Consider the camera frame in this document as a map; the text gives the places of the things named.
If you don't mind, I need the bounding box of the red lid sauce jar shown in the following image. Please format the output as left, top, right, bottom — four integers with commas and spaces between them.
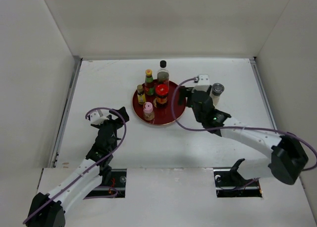
155, 84, 169, 107

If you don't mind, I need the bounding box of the tall dark vinegar bottle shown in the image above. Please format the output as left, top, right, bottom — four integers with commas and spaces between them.
157, 60, 169, 87

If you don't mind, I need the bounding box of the green label chili sauce bottle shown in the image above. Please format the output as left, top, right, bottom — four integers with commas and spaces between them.
145, 69, 155, 96

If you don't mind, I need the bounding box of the pink lid spice shaker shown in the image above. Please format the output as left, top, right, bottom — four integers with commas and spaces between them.
143, 102, 155, 121

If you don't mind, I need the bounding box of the yellow label small bottle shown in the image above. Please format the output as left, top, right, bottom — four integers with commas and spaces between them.
137, 84, 146, 105

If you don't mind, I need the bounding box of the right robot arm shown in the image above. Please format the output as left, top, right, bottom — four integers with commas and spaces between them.
178, 86, 309, 185

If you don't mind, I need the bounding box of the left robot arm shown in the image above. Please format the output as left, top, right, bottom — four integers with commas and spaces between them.
23, 107, 129, 227

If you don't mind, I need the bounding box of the grey lid salt grinder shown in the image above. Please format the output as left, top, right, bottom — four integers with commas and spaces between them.
210, 83, 224, 107

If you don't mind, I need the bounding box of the red round tray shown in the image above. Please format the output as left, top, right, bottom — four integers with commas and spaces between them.
132, 81, 186, 125

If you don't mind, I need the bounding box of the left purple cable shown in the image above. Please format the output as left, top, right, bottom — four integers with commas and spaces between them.
22, 107, 127, 225

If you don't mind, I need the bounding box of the purple cable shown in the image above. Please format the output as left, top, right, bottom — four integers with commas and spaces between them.
22, 107, 127, 225
170, 77, 317, 191

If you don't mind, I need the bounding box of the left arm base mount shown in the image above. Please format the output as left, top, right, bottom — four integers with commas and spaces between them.
85, 168, 127, 199

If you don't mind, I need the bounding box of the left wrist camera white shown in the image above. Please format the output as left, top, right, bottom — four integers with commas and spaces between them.
87, 109, 109, 125

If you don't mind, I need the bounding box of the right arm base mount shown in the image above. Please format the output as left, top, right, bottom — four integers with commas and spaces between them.
213, 159, 262, 198

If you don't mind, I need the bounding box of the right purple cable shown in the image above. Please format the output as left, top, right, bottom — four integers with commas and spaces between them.
170, 77, 317, 191

